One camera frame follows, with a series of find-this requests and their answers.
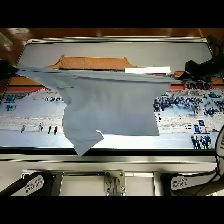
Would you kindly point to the grey T-shirt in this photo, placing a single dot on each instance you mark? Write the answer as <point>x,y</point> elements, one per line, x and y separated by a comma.
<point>110,106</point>

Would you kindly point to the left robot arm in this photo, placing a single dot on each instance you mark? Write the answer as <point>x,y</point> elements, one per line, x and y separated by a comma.
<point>23,185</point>

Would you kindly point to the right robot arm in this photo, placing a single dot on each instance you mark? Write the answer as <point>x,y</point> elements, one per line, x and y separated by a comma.
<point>203,68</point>

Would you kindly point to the silver frame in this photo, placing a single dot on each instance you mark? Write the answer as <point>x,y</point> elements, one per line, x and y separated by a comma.
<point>113,170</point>

